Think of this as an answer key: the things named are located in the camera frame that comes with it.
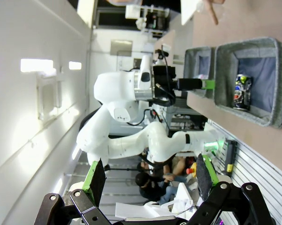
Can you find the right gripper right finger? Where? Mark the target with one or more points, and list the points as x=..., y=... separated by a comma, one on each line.
x=204, y=178

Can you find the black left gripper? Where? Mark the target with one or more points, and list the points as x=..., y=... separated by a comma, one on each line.
x=166, y=79

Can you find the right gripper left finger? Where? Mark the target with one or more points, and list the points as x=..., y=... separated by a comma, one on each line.
x=96, y=182

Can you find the crushed clear plastic bottle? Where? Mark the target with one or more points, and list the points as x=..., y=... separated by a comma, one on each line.
x=202, y=77

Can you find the crushed black Pepsi can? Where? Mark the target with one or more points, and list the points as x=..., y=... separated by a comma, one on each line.
x=241, y=93

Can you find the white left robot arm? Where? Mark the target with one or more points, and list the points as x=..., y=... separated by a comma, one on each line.
x=122, y=145

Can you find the person's right hand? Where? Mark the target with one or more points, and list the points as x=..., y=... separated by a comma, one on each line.
x=212, y=9

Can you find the yellow red emergency stop button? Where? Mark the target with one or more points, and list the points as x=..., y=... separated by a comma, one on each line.
x=191, y=170

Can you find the grey fabric basket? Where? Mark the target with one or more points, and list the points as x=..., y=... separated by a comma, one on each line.
x=190, y=61
x=225, y=77

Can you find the black bar with yellow sticker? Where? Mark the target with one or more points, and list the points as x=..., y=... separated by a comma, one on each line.
x=230, y=154

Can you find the seated person with dark hair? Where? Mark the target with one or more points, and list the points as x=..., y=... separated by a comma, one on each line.
x=143, y=167

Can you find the seated person in black cap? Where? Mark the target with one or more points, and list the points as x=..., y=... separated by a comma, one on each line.
x=148, y=187

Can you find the aluminium slotted mounting plate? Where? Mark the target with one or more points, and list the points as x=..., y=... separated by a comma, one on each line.
x=260, y=178

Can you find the white table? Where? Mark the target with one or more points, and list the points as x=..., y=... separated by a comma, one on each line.
x=186, y=11

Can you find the black lab equipment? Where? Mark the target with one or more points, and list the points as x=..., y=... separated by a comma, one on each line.
x=156, y=21

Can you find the ceiling light panel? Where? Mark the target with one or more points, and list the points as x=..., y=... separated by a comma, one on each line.
x=75, y=65
x=36, y=65

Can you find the left wrist camera unit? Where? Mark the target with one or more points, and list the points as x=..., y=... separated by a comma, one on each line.
x=164, y=54

